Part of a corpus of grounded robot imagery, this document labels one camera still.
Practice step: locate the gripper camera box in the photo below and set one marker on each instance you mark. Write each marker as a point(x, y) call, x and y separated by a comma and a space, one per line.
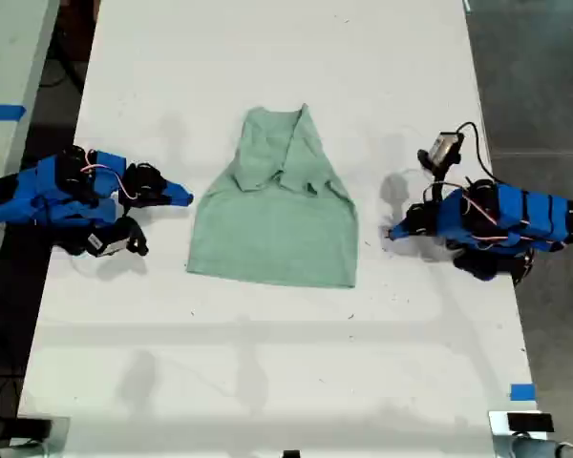
point(446, 149)
point(106, 243)

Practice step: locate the long blue tape strip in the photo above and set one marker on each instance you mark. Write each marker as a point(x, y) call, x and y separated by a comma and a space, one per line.
point(2, 112)

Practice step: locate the black box on grey bracket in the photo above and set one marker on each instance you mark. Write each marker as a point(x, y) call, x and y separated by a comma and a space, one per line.
point(33, 427)

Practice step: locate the pale green T-shirt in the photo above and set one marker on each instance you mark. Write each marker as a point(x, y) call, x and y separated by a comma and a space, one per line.
point(272, 238)

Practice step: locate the grey metal pipe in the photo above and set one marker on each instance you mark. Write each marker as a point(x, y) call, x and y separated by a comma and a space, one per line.
point(539, 447)
point(9, 451)

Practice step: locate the black box on white bracket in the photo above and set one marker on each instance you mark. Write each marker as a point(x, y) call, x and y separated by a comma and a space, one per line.
point(530, 422)

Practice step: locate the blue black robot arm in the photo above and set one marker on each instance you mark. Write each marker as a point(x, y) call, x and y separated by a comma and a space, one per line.
point(48, 195)
point(511, 214)

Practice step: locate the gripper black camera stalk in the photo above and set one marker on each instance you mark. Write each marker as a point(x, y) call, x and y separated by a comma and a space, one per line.
point(434, 176)
point(134, 236)

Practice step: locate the small black clamp block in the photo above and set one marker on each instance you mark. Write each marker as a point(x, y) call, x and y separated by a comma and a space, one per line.
point(291, 453)

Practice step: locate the white side table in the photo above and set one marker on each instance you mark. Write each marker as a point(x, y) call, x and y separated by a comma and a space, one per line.
point(9, 119)

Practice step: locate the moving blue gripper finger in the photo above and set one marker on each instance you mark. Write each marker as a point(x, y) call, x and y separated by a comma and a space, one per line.
point(397, 234)
point(169, 201)

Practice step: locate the square blue tape piece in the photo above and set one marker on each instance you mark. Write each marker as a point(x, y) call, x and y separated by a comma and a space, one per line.
point(523, 392)

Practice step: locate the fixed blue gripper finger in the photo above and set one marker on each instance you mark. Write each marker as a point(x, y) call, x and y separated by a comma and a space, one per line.
point(176, 188)
point(403, 225)

